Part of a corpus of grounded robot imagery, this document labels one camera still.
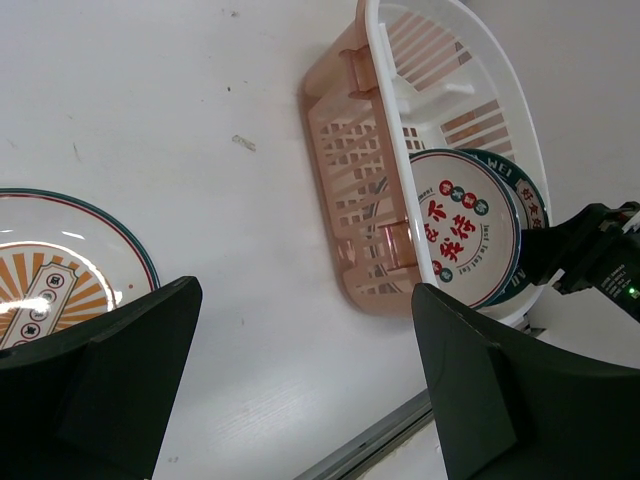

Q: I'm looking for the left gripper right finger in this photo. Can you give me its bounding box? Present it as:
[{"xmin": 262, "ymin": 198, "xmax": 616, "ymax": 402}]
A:
[{"xmin": 411, "ymin": 283, "xmax": 639, "ymax": 479}]

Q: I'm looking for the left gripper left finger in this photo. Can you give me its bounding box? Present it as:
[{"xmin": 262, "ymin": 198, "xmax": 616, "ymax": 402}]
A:
[{"xmin": 1, "ymin": 276, "xmax": 203, "ymax": 479}]

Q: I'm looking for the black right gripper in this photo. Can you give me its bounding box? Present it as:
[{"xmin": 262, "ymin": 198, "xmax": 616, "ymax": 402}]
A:
[{"xmin": 519, "ymin": 201, "xmax": 639, "ymax": 320}]

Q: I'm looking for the green rimmed white plate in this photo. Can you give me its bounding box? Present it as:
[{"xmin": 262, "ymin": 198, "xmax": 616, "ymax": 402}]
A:
[{"xmin": 461, "ymin": 148, "xmax": 549, "ymax": 306}]

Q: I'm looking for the plate with red characters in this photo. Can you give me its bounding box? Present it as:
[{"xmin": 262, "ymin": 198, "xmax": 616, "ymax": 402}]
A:
[{"xmin": 410, "ymin": 149, "xmax": 521, "ymax": 309}]

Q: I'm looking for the plate with orange sunburst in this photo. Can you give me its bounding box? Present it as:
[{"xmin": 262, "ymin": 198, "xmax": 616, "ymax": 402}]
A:
[{"xmin": 1, "ymin": 188, "xmax": 161, "ymax": 349}]

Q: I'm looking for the white and pink dish rack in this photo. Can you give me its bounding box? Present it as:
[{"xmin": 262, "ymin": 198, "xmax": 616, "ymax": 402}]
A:
[{"xmin": 300, "ymin": 1, "xmax": 551, "ymax": 318}]

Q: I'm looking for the aluminium rail front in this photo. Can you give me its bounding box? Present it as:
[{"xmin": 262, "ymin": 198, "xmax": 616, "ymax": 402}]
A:
[{"xmin": 295, "ymin": 389, "xmax": 434, "ymax": 480}]

